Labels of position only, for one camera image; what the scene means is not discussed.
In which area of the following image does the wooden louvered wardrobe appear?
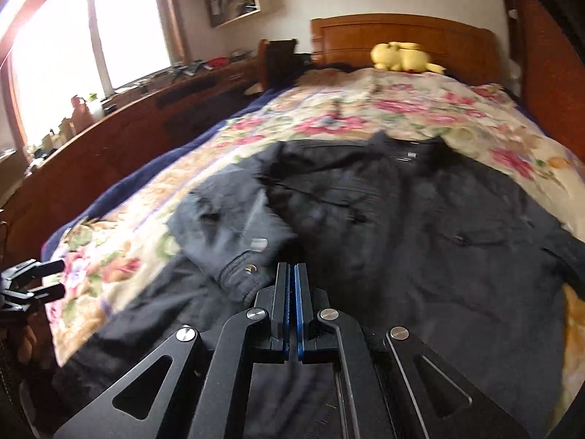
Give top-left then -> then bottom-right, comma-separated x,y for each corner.
516,0 -> 584,159

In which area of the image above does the long wooden desk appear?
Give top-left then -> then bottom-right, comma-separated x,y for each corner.
1,59 -> 258,267

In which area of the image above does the red bowl on desk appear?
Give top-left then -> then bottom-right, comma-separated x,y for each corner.
206,57 -> 230,70

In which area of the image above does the yellow plush toy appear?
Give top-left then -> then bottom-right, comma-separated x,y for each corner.
370,42 -> 446,74

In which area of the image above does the person's left hand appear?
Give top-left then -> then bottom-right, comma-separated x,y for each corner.
17,324 -> 38,364

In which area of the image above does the floral bed blanket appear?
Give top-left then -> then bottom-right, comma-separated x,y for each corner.
48,68 -> 584,425

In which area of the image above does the window with wooden frame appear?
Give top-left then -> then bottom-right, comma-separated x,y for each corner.
1,0 -> 188,150

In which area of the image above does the wooden bed headboard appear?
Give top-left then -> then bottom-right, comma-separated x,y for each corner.
310,12 -> 503,87

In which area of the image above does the black jacket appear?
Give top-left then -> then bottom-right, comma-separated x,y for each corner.
53,133 -> 584,438

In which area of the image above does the wooden chair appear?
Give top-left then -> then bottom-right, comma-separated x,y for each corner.
257,39 -> 298,91

